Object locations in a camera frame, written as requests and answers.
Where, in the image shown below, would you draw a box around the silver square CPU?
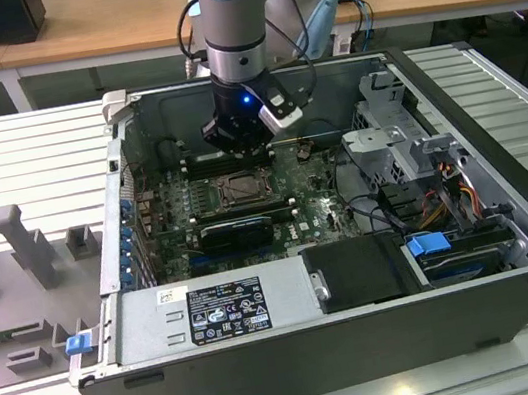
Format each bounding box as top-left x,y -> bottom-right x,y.
229,175 -> 266,201

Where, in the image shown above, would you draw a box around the metal socket cover frame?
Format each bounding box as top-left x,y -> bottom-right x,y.
216,169 -> 273,207

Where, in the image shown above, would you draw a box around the black RAM slot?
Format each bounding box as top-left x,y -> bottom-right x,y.
189,193 -> 289,221
183,142 -> 274,170
191,200 -> 298,229
186,152 -> 278,181

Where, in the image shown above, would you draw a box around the CPU socket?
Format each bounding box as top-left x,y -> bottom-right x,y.
213,166 -> 280,210

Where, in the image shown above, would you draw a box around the blue expansion slot retainer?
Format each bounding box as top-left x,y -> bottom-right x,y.
110,193 -> 147,290

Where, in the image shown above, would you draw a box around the black cylindrical board component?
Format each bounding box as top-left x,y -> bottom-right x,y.
155,137 -> 184,170

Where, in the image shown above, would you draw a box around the black graphics card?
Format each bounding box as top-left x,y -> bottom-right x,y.
197,214 -> 277,258

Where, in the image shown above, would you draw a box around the green motherboard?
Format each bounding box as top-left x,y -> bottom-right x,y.
130,133 -> 380,287

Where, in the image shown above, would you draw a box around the white barcode tag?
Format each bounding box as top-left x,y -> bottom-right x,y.
330,32 -> 356,58

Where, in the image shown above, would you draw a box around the grey metal disk bay cage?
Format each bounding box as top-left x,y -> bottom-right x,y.
328,57 -> 482,244

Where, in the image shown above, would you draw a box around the wooden desk white legs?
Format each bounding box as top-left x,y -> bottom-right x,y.
0,0 -> 528,119

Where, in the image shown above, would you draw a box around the white barcode sticker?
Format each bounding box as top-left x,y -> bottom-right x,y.
155,284 -> 191,306

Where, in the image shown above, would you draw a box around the black power supply label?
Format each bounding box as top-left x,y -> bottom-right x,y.
184,273 -> 275,346

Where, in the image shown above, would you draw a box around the black plastic shroud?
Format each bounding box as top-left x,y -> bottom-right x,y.
299,229 -> 417,317

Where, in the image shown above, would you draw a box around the grey power supply unit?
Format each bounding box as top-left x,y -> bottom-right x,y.
106,254 -> 326,368

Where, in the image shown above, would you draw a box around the hard disk in blue carrier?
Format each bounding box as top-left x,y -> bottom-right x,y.
404,220 -> 509,290

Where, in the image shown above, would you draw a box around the open black PC case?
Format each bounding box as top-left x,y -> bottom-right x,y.
23,22 -> 528,395

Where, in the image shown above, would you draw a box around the blue case latch clip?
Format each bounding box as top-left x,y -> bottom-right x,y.
63,331 -> 93,357

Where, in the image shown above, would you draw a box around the grey parts rack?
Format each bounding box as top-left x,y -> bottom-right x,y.
0,189 -> 127,391

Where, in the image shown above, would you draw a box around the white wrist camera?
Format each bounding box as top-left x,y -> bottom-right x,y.
253,82 -> 308,136

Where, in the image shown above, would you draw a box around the black internal cable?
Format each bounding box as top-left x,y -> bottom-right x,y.
329,140 -> 406,246

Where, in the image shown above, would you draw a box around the grey case latch handle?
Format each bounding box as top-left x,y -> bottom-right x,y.
98,89 -> 134,130

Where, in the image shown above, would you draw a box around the blue cable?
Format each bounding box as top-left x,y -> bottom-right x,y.
336,0 -> 381,52

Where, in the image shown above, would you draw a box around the red yellow wire bundle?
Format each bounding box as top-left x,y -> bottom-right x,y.
413,171 -> 482,229

